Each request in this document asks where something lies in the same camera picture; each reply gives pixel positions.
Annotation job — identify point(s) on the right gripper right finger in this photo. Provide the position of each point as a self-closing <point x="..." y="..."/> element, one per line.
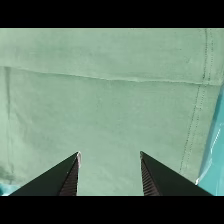
<point x="160" y="181"/>

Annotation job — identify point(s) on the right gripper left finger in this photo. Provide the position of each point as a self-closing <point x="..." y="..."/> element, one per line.
<point x="63" y="180"/>

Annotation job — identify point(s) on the green T-shirt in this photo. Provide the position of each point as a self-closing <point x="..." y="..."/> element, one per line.
<point x="106" y="100"/>

